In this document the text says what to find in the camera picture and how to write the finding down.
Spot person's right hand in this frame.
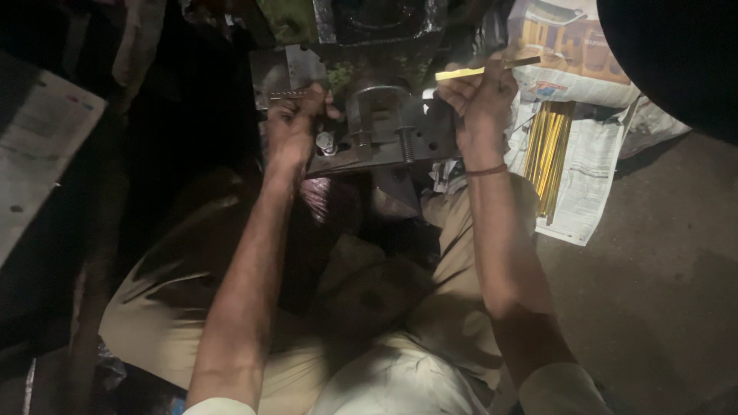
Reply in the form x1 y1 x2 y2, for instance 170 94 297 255
436 53 519 152

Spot person's left hand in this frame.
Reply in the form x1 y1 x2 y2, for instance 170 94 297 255
266 82 342 169

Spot red thread wristband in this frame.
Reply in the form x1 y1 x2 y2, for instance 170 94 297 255
465 163 509 178

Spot bundle of brass strips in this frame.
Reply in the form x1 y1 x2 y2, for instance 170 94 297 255
522 101 577 226

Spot newspaper sheet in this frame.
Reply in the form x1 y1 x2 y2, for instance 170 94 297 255
429 0 693 247

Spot metal press machine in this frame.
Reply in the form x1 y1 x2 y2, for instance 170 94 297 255
249 0 508 214

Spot black round object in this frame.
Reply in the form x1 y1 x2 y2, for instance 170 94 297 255
596 0 738 146

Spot person's beige trousers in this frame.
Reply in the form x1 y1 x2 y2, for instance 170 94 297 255
99 167 543 415

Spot person's white shirt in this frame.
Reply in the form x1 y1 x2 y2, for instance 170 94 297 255
183 334 615 415

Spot paper sheet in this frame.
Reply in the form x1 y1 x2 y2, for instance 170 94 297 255
0 52 108 267

